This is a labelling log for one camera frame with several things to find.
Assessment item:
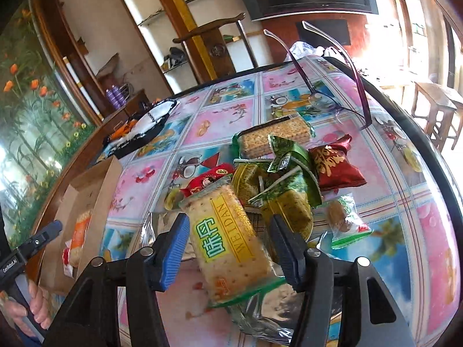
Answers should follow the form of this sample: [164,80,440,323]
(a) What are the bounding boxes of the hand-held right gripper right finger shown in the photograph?
[268,214,416,347]

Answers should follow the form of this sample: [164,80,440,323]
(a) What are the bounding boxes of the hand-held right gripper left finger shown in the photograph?
[43,213,191,347]

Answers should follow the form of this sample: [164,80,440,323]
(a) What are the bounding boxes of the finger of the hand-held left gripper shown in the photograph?
[17,220,63,259]

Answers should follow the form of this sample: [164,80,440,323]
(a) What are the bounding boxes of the yellow label cracker packet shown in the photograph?
[180,182,286,308]

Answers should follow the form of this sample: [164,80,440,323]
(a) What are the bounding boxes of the brown cardboard box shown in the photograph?
[38,155,124,295]

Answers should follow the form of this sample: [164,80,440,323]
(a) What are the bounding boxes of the clear green cookie packet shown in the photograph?
[324,193,373,250]

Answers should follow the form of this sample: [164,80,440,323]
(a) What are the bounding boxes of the silver foil snack packet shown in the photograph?
[143,210,344,346]

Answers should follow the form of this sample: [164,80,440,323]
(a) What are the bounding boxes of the red gold print snack packet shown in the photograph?
[308,134,368,192]

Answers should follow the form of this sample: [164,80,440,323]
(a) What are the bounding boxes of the person's left hand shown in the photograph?
[0,280,52,330]

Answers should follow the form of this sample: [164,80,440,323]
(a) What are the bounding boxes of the orange snack packet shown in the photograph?
[70,210,92,268]

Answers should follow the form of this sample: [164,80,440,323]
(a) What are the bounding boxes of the red white snack packet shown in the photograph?
[62,240,78,279]

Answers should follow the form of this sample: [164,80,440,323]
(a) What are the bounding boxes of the red round label snack packet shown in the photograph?
[180,152,236,198]

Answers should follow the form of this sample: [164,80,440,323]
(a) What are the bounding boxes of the long cracker packet green ends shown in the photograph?
[231,113,315,160]

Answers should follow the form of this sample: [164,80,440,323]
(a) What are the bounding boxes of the black white cloth pouch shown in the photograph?
[102,98,180,152]

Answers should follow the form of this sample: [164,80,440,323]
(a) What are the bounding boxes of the white striped pole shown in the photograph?
[63,57,104,120]

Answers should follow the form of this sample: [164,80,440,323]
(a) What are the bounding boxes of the wooden sideboard cabinet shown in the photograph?
[96,88,153,131]

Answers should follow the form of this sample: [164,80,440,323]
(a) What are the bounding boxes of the purple eyeglasses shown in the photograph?
[263,21,373,131]

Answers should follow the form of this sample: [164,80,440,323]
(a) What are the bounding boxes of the dark grey bundle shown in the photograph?
[164,48,189,71]

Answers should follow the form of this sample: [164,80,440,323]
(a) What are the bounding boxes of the white plastic bag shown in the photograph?
[284,41,328,62]

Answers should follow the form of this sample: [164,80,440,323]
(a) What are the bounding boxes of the dark wooden chair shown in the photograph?
[173,12,259,84]

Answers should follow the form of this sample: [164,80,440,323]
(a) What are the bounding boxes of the wooden stool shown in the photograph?
[412,81,458,150]

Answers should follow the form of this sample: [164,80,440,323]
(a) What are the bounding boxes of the floral wall mural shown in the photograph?
[0,7,98,250]

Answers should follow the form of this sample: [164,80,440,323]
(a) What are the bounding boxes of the black rectangular wall panel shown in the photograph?
[296,20,351,46]

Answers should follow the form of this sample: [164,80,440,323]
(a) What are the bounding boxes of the white wall shelf niche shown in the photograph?
[110,0,205,84]

